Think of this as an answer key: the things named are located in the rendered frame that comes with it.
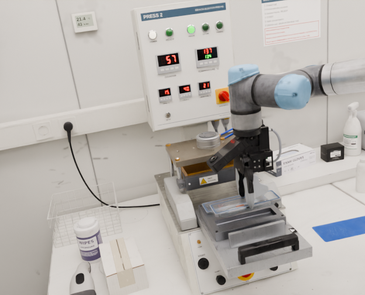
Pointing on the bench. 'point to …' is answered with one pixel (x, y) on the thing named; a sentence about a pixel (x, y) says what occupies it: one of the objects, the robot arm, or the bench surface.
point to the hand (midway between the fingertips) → (244, 199)
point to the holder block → (240, 220)
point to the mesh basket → (78, 213)
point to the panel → (212, 285)
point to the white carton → (292, 159)
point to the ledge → (323, 172)
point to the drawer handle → (273, 244)
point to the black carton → (332, 152)
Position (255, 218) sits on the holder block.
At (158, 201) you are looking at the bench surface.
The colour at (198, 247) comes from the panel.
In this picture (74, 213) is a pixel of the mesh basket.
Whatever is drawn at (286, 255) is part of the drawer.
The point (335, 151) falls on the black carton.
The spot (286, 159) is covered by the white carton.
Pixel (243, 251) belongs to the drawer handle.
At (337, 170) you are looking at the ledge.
